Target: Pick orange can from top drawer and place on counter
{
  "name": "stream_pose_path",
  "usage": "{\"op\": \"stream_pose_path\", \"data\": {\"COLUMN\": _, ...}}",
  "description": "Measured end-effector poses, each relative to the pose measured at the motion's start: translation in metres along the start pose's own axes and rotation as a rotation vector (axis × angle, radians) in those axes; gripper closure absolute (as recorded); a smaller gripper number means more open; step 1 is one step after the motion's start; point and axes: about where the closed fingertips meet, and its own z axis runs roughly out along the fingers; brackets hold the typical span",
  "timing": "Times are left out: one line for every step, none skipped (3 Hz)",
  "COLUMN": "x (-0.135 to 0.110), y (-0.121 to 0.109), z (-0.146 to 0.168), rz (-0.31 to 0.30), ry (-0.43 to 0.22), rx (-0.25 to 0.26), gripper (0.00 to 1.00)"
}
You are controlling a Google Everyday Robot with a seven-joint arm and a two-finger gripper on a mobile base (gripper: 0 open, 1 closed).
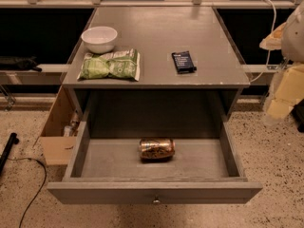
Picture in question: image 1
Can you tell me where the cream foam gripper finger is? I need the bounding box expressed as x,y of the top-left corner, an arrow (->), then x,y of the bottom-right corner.
259,23 -> 286,50
265,63 -> 304,120

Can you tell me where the dark blue snack packet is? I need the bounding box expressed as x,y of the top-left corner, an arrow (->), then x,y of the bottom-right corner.
171,51 -> 197,74

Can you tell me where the orange soda can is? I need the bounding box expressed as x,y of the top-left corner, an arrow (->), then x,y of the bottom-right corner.
139,139 -> 175,160

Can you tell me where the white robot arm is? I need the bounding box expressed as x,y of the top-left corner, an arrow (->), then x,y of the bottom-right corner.
259,2 -> 304,120

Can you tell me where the grey open top drawer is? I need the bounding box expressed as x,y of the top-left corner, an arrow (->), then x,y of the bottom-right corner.
47,123 -> 262,204

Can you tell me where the grey right side ledge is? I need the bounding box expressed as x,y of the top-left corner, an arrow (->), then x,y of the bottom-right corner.
242,65 -> 278,86

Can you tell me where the grey ledge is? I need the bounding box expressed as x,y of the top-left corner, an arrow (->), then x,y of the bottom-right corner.
0,64 -> 69,85
242,65 -> 278,86

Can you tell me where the green chip bag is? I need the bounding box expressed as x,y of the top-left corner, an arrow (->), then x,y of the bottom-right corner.
77,48 -> 141,81

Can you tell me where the white ceramic bowl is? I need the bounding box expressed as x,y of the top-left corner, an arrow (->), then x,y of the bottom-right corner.
81,27 -> 118,54

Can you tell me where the bottle inside cardboard box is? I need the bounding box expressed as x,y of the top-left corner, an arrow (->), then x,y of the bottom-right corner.
64,111 -> 80,137

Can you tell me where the grey left side ledge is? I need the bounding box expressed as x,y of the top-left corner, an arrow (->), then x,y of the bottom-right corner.
0,64 -> 69,85

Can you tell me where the brown cardboard box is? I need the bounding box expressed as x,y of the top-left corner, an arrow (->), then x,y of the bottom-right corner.
39,86 -> 76,165

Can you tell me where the black object on ledge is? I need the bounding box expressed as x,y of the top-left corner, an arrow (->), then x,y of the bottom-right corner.
0,56 -> 42,72

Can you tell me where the black pole on floor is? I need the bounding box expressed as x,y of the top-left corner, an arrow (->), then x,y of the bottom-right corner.
0,133 -> 19,174

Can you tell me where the white hanging cable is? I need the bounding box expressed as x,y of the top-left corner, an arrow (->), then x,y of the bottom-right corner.
249,0 -> 277,84

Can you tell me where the black floor cable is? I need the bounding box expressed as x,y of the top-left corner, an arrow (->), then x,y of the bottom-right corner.
7,157 -> 48,228

